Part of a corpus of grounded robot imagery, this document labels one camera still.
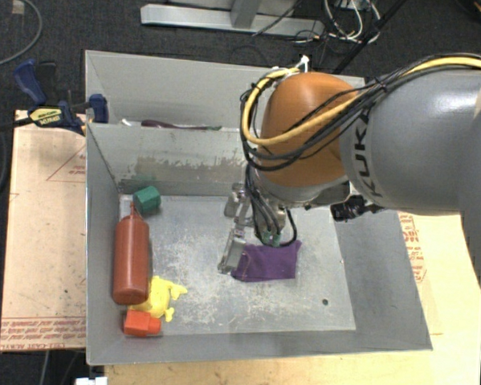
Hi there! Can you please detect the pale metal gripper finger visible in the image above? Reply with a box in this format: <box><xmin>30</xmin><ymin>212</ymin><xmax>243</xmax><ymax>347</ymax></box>
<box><xmin>218</xmin><ymin>236</ymin><xmax>248</xmax><ymax>276</ymax></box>

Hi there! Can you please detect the grey metal bin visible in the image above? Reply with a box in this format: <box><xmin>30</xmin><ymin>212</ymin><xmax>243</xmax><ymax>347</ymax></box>
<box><xmin>68</xmin><ymin>49</ymin><xmax>448</xmax><ymax>384</ymax></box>

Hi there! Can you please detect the purple cloth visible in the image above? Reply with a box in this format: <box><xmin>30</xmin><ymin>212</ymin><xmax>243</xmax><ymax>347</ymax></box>
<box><xmin>230</xmin><ymin>236</ymin><xmax>303</xmax><ymax>286</ymax></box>

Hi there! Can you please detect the yellow toy animal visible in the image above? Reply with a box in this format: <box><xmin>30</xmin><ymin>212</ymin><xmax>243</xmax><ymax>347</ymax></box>
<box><xmin>130</xmin><ymin>274</ymin><xmax>190</xmax><ymax>324</ymax></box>

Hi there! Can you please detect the green hexagonal block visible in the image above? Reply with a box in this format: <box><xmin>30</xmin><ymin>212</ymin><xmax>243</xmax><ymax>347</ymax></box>
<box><xmin>132</xmin><ymin>184</ymin><xmax>163</xmax><ymax>216</ymax></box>

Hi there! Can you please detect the red-brown squeeze bottle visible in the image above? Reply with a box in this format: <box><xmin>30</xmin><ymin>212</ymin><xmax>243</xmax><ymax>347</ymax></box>
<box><xmin>110</xmin><ymin>199</ymin><xmax>155</xmax><ymax>308</ymax></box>

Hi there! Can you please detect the orange-red block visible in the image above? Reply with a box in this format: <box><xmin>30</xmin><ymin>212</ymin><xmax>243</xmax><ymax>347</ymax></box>
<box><xmin>121</xmin><ymin>309</ymin><xmax>165</xmax><ymax>340</ymax></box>

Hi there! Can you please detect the brown cardboard board red print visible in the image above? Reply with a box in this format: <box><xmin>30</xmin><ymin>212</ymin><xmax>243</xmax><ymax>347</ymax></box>
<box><xmin>0</xmin><ymin>109</ymin><xmax>455</xmax><ymax>376</ymax></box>

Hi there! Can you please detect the black cylinder on white bracket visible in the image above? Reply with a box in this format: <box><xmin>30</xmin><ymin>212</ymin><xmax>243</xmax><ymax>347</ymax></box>
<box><xmin>328</xmin><ymin>193</ymin><xmax>386</xmax><ymax>226</ymax></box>

